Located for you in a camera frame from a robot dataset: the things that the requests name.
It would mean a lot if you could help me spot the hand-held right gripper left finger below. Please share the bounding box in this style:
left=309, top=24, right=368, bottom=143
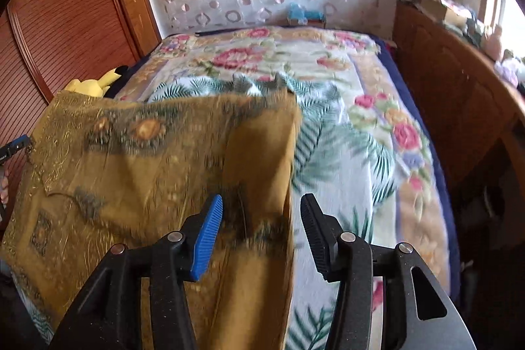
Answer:
left=51, top=194, right=224, bottom=350

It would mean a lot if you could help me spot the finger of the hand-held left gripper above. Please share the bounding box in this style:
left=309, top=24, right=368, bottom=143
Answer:
left=0, top=134, right=33, bottom=163

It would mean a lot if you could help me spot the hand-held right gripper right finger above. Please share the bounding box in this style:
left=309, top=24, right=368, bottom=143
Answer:
left=300, top=193, right=478, bottom=350

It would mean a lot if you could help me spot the mustard patterned shirt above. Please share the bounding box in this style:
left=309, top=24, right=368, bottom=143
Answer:
left=0, top=90, right=303, bottom=350

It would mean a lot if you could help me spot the yellow plush toy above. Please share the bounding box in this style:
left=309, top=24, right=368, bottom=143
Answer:
left=61, top=65, right=129, bottom=98

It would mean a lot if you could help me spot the brown wooden wardrobe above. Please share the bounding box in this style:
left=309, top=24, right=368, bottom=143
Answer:
left=0, top=0, right=162, bottom=236

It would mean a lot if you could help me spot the navy blue bed sheet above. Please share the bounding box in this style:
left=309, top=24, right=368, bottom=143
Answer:
left=371, top=32, right=462, bottom=293

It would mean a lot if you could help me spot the floral blanket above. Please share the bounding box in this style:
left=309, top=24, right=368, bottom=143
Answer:
left=115, top=26, right=462, bottom=293

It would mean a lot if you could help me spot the long wooden cabinet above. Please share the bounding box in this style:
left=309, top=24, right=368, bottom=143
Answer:
left=391, top=0, right=525, bottom=293

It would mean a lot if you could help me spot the blue tissue box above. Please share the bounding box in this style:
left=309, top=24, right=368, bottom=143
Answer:
left=287, top=3, right=327, bottom=27

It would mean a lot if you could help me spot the white tissue pack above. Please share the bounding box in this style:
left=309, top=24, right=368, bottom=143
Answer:
left=494, top=59, right=522, bottom=87

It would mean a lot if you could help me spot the cardboard box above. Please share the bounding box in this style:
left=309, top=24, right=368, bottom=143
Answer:
left=418, top=0, right=468, bottom=25

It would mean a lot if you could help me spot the pink thermos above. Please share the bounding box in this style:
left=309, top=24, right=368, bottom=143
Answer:
left=486, top=26, right=506, bottom=61

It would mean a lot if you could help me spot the wooden framed window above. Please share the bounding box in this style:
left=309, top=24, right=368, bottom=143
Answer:
left=482, top=0, right=525, bottom=61

